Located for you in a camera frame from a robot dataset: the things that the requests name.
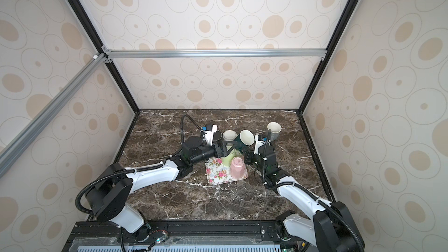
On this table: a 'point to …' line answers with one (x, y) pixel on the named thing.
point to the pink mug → (237, 167)
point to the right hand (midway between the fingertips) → (251, 147)
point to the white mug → (229, 135)
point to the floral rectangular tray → (218, 172)
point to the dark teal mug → (245, 140)
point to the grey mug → (275, 128)
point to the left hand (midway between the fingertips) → (237, 144)
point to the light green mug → (226, 161)
